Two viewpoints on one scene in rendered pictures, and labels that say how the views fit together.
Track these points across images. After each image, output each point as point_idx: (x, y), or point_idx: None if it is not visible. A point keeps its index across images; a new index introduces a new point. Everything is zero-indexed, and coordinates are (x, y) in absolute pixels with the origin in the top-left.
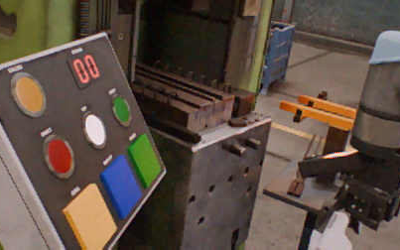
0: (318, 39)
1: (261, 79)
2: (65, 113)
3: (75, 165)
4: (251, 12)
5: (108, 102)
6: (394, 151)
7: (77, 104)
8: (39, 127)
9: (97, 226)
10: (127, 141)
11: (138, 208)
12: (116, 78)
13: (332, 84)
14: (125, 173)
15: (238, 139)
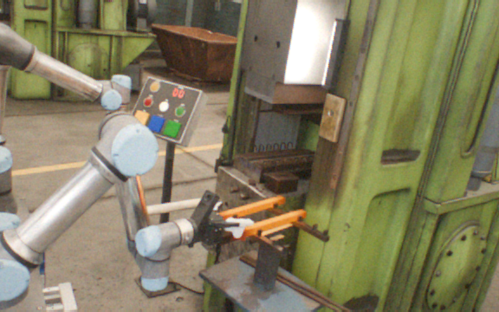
0: None
1: None
2: (159, 96)
3: (150, 107)
4: (326, 135)
5: (178, 106)
6: (111, 112)
7: (165, 98)
8: (150, 94)
9: (139, 120)
10: (172, 119)
11: (156, 134)
12: (189, 103)
13: None
14: (159, 121)
15: (241, 187)
